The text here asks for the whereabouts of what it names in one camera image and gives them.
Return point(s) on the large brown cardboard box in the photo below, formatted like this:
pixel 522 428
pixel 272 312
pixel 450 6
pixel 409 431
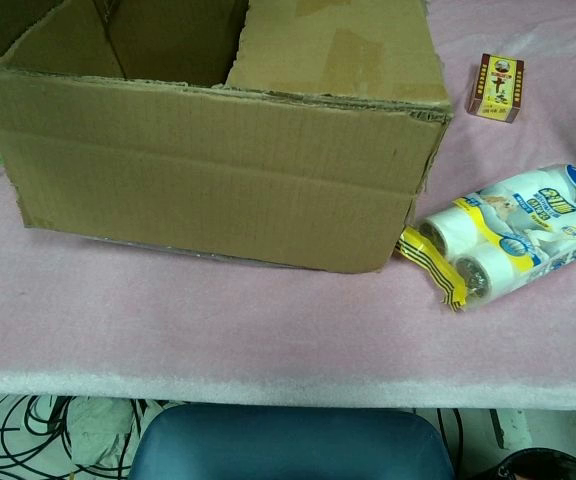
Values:
pixel 208 175

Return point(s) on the crumpled white plastic sheet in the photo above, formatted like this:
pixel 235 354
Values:
pixel 98 430

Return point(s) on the black round bin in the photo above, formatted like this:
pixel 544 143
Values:
pixel 543 467

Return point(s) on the pink tablecloth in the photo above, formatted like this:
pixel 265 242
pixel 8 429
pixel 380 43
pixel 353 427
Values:
pixel 218 325

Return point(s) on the lint roller refill pack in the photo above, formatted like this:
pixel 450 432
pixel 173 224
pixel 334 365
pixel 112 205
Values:
pixel 518 230

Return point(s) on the small red yellow box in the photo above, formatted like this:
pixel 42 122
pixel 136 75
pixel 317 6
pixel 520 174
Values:
pixel 497 87

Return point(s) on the blue chair seat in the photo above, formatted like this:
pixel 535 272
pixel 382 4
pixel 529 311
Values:
pixel 293 445

